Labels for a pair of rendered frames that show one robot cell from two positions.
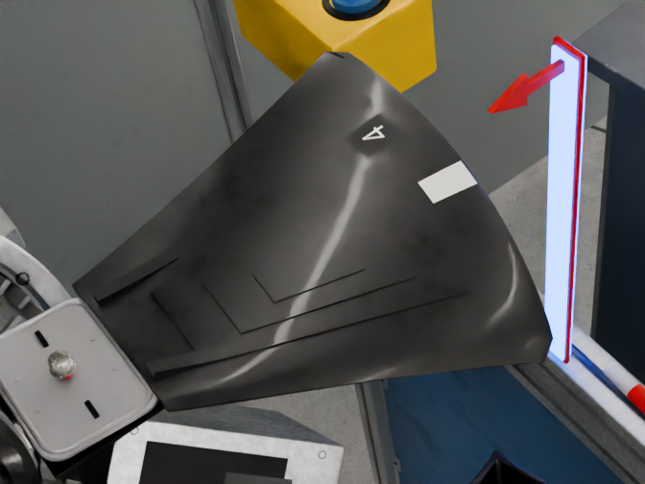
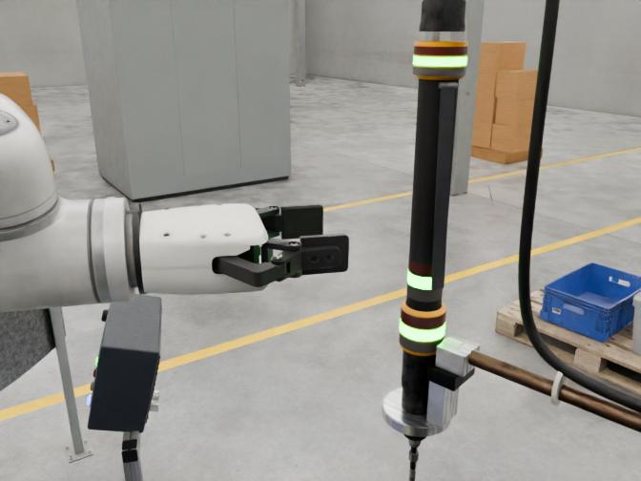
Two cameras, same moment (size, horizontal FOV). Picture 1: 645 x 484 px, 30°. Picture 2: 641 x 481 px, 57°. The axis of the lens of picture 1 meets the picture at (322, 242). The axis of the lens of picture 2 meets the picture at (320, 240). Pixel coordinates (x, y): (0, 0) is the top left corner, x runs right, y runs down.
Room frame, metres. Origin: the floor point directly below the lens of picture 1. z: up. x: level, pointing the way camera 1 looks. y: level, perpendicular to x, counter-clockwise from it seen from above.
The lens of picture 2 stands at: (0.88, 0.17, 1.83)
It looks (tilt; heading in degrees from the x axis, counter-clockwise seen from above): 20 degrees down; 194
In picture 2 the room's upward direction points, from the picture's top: straight up
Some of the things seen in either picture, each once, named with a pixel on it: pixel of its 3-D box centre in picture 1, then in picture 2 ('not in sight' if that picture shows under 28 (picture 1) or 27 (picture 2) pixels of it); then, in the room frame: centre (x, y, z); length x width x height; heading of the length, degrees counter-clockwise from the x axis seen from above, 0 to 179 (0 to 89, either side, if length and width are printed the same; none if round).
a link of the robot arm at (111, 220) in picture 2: not in sight; (117, 249); (0.49, -0.10, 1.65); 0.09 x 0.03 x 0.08; 27
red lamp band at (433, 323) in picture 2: not in sight; (423, 312); (0.36, 0.14, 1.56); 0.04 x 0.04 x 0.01
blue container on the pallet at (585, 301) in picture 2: not in sight; (596, 300); (-2.66, 1.04, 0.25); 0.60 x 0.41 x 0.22; 144
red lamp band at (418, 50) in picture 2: not in sight; (440, 50); (0.36, 0.14, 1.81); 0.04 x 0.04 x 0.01
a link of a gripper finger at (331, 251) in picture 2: not in sight; (311, 261); (0.47, 0.06, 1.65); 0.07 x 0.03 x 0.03; 117
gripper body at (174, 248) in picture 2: not in sight; (196, 244); (0.46, -0.04, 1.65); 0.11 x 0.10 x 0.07; 117
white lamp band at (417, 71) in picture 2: not in sight; (439, 70); (0.36, 0.14, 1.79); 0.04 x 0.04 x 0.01
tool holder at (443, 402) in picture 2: not in sight; (427, 378); (0.37, 0.15, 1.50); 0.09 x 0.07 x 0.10; 62
